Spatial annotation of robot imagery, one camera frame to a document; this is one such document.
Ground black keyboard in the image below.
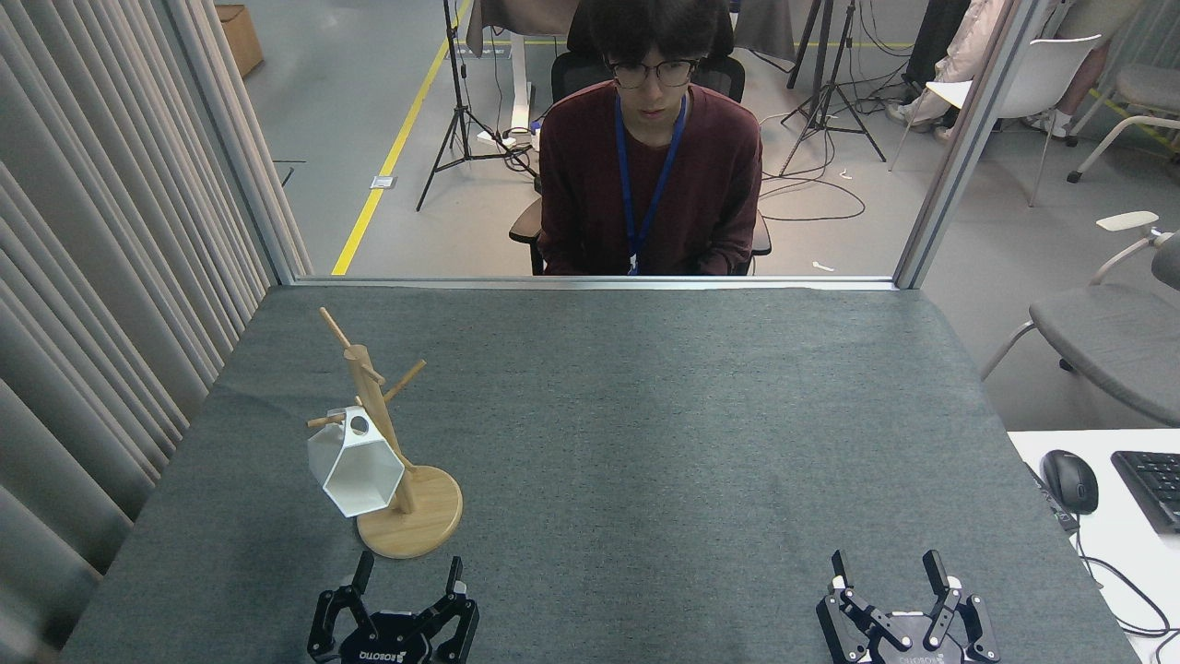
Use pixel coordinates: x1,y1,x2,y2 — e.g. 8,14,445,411
1111,450,1180,535

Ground person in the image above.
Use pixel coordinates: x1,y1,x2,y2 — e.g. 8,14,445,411
1023,0,1149,139
885,0,1010,144
537,0,764,277

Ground grey felt table mat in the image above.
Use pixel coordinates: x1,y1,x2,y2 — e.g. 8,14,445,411
57,284,1142,664

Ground black flat device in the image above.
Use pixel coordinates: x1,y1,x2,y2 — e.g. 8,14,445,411
1024,461,1080,534

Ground white desk leg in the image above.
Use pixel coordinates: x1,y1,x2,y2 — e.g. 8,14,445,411
477,32,551,153

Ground black floor cable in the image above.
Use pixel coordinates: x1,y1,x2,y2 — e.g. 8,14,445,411
756,138,867,222

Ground white desk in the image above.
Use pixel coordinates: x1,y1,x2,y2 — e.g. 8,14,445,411
1007,429,1180,664

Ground grey chair with white armrest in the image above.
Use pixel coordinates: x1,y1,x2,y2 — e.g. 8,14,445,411
979,211,1180,427

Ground black desk cable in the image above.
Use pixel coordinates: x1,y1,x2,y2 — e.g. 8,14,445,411
1072,528,1180,664

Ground cardboard box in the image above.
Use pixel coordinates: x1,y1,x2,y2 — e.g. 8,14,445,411
214,4,265,79

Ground black office chair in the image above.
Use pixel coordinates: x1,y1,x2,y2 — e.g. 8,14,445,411
509,0,773,277

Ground beige pleated curtain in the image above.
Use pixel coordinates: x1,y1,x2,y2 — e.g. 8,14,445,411
0,0,313,664

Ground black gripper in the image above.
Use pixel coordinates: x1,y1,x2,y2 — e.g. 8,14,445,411
816,551,1002,664
307,551,481,664

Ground silver frame post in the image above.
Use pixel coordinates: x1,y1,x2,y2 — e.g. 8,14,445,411
161,0,301,285
892,0,1052,291

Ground black tripod stand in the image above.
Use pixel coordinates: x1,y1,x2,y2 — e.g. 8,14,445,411
416,0,536,213
779,0,888,176

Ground white hexagonal cup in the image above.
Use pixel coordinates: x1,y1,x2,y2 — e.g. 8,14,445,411
307,407,407,518

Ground black computer mouse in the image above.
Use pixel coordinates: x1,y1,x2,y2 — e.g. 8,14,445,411
1042,449,1100,516

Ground blue lanyard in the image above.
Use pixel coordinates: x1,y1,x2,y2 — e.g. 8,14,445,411
615,92,689,277

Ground black-rimmed glasses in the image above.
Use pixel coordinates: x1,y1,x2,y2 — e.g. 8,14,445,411
604,57,702,90

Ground silver table edge rail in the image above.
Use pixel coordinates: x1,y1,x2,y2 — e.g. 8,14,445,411
293,275,897,291

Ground white plastic chair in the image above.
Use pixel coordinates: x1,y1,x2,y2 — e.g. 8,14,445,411
888,34,1103,208

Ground wooden cup rack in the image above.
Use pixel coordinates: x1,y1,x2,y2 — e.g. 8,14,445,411
307,308,464,559

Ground grey chair with white frame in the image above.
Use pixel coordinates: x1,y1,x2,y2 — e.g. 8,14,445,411
1068,63,1180,184

